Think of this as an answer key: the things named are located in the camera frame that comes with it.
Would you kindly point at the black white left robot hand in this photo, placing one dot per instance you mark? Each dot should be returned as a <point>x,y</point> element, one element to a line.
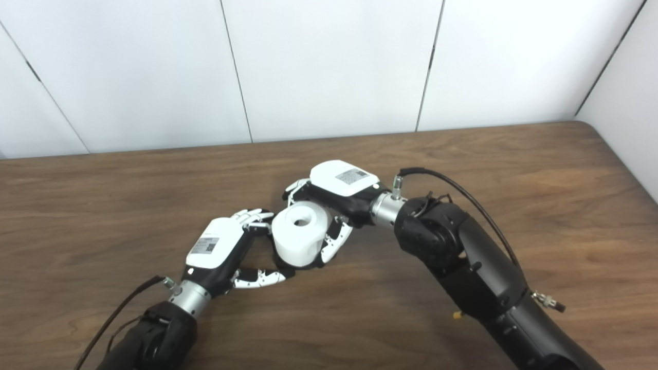
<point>216,246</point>

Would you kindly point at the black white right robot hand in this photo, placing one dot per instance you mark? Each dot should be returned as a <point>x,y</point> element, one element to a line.
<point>349,190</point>

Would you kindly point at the black plastic holder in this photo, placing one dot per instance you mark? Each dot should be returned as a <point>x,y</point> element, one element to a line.
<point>286,268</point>

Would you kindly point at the round white plastic piece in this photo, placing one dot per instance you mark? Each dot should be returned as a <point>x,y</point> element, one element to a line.
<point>298,246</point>

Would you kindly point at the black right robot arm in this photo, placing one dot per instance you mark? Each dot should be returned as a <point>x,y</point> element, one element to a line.
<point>478,267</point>

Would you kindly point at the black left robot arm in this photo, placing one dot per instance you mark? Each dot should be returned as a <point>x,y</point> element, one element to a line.
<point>164,339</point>

